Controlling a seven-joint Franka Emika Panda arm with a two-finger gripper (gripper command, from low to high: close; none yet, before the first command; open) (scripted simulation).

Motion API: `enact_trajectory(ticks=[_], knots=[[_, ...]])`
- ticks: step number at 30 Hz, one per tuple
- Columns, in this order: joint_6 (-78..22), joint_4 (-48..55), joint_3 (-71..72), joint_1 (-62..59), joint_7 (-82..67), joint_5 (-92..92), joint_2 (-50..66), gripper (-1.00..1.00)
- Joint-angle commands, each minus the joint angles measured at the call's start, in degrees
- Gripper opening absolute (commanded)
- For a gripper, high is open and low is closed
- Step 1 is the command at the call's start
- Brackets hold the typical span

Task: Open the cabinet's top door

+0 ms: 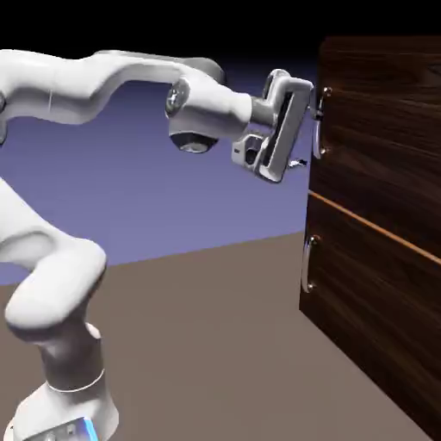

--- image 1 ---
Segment curved silver door handle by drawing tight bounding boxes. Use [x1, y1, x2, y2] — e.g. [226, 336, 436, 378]
[300, 234, 322, 295]
[310, 85, 334, 160]

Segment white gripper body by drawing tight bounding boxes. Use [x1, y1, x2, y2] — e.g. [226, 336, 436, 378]
[256, 68, 315, 184]

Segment dark wood cabinet door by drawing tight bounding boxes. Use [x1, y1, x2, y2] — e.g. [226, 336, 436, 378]
[298, 192, 441, 441]
[307, 35, 441, 264]

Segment dark wood cabinet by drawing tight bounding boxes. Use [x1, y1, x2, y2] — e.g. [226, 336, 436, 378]
[298, 35, 441, 441]

